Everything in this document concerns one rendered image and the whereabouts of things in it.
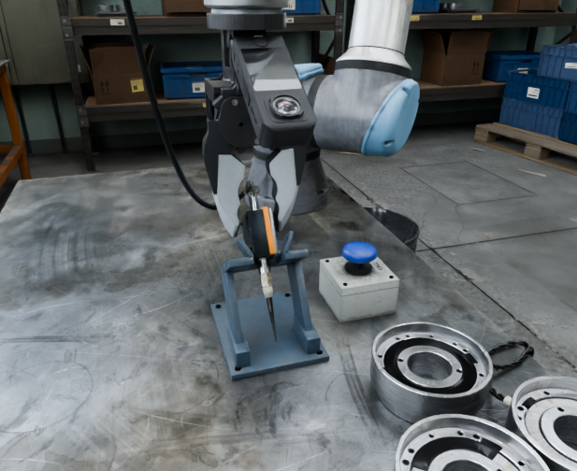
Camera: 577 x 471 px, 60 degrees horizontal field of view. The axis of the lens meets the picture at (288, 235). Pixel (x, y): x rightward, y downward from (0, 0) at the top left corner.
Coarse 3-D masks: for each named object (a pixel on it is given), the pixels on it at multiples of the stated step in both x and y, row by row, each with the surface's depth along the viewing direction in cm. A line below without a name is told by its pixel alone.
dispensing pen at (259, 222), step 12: (252, 180) 52; (252, 192) 52; (252, 204) 52; (252, 216) 50; (252, 228) 49; (264, 228) 50; (252, 240) 49; (264, 240) 50; (252, 252) 49; (264, 252) 49; (264, 264) 51; (264, 276) 51; (264, 288) 50
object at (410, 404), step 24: (384, 336) 48; (456, 336) 48; (408, 360) 47; (432, 360) 48; (456, 360) 46; (480, 360) 46; (384, 384) 43; (432, 384) 43; (480, 384) 43; (408, 408) 42; (432, 408) 41; (456, 408) 41; (480, 408) 42
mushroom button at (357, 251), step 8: (344, 248) 57; (352, 248) 57; (360, 248) 57; (368, 248) 57; (344, 256) 57; (352, 256) 56; (360, 256) 55; (368, 256) 56; (376, 256) 57; (360, 264) 57
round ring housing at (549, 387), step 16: (528, 384) 42; (544, 384) 42; (560, 384) 42; (576, 384) 42; (512, 400) 40; (528, 400) 42; (576, 400) 42; (512, 416) 39; (544, 416) 40; (560, 416) 40; (576, 416) 40; (512, 432) 38; (544, 432) 38; (560, 432) 41; (576, 432) 41; (560, 448) 37; (560, 464) 35
